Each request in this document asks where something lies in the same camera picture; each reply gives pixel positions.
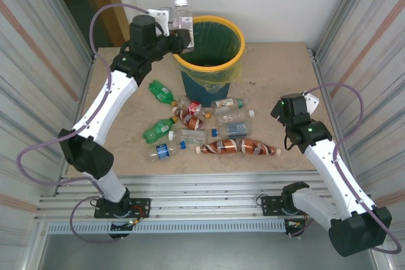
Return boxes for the clear bottle with white cap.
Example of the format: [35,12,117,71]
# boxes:
[172,0,196,50]

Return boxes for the brown label plastic bottle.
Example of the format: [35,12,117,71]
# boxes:
[171,107,206,131]
[237,138,282,157]
[195,138,239,156]

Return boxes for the clear unlabelled bottle white cap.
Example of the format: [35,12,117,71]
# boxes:
[215,109,256,125]

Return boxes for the clear bottle with blue cap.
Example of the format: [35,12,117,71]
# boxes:
[211,121,254,140]

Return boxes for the clear bottle with green band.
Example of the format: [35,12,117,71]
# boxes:
[210,97,250,114]

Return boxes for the green plastic soda bottle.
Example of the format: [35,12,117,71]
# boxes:
[142,115,178,144]
[147,80,178,107]

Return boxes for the clear square bottle white cap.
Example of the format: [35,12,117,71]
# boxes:
[167,129,208,146]

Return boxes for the blue label bottle blue cap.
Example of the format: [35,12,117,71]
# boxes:
[148,140,187,161]

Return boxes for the yellow plastic bin liner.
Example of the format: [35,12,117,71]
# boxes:
[172,20,243,94]

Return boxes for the teal bin with yellow rim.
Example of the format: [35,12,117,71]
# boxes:
[169,15,247,108]

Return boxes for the clear bottle with red label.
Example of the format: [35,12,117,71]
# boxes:
[177,95,213,120]

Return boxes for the aluminium side rail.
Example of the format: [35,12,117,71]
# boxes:
[53,50,97,197]
[306,47,360,192]

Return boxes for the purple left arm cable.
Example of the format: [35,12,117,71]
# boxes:
[16,3,149,245]

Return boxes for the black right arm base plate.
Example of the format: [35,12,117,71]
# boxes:
[260,194,319,217]

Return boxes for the aluminium frame rails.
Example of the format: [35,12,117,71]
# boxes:
[34,170,379,220]

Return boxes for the grey slotted cable duct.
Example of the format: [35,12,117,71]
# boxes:
[47,219,287,235]

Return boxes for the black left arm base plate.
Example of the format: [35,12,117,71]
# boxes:
[94,197,151,219]

